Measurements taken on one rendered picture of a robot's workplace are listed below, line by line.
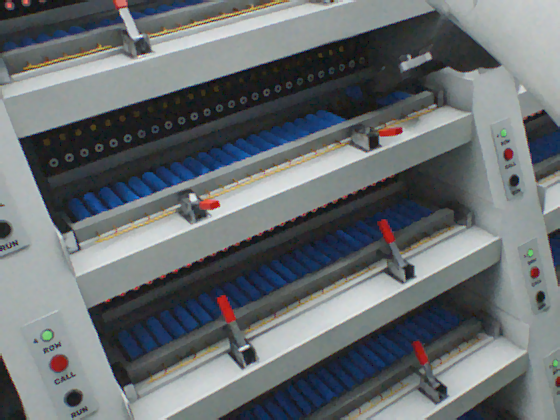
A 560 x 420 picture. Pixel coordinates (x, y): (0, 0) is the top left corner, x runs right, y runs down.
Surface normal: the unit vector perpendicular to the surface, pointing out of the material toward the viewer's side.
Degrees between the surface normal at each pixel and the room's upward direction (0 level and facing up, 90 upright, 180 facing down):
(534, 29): 64
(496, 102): 90
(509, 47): 83
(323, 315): 19
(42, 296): 90
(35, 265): 90
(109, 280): 109
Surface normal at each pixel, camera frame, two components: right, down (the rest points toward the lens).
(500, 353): -0.12, -0.86
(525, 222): 0.47, 0.07
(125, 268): 0.53, 0.37
